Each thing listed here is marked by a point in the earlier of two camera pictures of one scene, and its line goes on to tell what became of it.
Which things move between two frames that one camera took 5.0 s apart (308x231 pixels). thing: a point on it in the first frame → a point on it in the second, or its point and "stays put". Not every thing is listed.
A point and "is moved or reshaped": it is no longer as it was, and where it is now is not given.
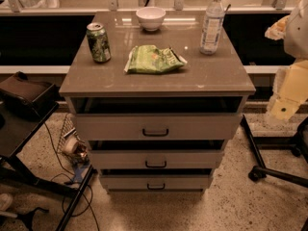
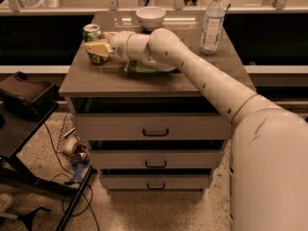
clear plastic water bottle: [215, 16] stays put
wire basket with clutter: [69, 144] stays put
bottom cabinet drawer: [156, 181] stays put
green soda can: [98, 41] is moved or reshaped
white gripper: [297, 33] → [118, 45]
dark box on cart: [27, 98] stays put
